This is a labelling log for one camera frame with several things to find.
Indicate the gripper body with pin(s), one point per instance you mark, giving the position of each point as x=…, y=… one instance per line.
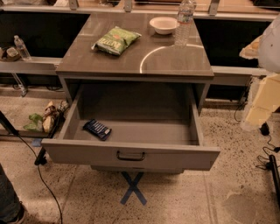
x=269, y=48

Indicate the blue rxbar blueberry bar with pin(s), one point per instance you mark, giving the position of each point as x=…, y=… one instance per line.
x=97, y=129

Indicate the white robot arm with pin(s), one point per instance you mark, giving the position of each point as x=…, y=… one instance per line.
x=266, y=49

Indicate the open grey top drawer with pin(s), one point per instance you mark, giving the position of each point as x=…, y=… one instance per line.
x=159, y=119

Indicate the clear water bottle on counter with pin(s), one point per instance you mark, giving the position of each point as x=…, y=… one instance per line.
x=184, y=22

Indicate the grey cabinet with counter top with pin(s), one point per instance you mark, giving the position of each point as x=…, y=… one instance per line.
x=152, y=57

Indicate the white bowl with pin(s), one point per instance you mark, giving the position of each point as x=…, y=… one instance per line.
x=164, y=25

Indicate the blue tape cross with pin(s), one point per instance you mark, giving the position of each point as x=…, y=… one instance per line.
x=133, y=188

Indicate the green chip bag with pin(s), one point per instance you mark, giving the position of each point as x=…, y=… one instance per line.
x=116, y=41

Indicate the tan snack bag on floor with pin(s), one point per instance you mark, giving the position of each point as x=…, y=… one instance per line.
x=49, y=117

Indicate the green snack bag on floor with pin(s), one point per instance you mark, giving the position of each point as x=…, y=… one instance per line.
x=35, y=124

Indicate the small water bottle on ledge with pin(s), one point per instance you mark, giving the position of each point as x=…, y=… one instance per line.
x=20, y=45

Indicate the snack items on ledge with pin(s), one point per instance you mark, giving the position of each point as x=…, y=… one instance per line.
x=9, y=54

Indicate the black tripod leg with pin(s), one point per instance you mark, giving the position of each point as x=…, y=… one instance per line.
x=7, y=125

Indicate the person leg in jeans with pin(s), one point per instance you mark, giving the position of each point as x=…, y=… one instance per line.
x=12, y=211

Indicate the black stand with cables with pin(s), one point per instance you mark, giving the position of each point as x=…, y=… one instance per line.
x=271, y=165

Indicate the black drawer handle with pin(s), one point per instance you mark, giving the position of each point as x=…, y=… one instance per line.
x=130, y=157

